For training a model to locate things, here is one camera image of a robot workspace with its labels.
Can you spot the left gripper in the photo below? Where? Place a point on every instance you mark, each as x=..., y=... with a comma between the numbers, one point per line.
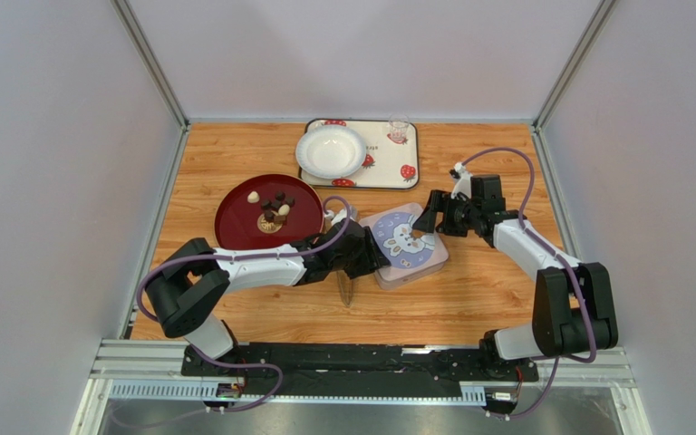
x=372, y=257

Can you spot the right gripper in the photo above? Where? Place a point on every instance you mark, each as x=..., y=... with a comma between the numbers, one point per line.
x=439, y=214

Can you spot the metal serving tongs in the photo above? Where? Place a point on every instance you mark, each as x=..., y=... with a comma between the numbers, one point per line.
x=346, y=288

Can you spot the silver tin lid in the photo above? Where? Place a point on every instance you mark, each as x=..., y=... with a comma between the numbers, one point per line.
x=393, y=232

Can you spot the pink chocolate tin box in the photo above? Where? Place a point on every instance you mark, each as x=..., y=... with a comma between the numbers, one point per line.
x=406, y=270

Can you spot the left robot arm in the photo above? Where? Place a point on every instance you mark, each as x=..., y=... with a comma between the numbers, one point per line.
x=184, y=291

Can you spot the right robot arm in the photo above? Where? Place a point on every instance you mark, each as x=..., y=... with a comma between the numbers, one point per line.
x=573, y=313

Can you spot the white chocolate piece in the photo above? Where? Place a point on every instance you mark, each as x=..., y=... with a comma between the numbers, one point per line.
x=253, y=197

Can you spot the strawberry pattern tray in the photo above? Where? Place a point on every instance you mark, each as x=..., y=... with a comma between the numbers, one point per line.
x=388, y=164

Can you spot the small clear glass cup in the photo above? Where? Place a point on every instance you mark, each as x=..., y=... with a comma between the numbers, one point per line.
x=398, y=127

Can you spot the white paper plate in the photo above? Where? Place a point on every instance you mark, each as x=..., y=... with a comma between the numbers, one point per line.
x=331, y=151

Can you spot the red round tray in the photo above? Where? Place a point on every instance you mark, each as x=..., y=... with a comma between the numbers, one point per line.
x=288, y=210

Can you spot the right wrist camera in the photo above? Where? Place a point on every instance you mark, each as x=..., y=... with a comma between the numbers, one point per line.
x=462, y=182

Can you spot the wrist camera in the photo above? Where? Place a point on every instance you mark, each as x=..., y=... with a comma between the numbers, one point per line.
x=331, y=217
x=462, y=182

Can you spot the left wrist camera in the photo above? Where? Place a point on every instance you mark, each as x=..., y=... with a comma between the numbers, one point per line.
x=331, y=217

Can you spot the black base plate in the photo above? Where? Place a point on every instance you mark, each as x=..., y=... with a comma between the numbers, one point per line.
x=359, y=370

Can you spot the aluminium frame rail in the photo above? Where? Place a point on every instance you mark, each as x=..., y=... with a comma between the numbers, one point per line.
x=162, y=387

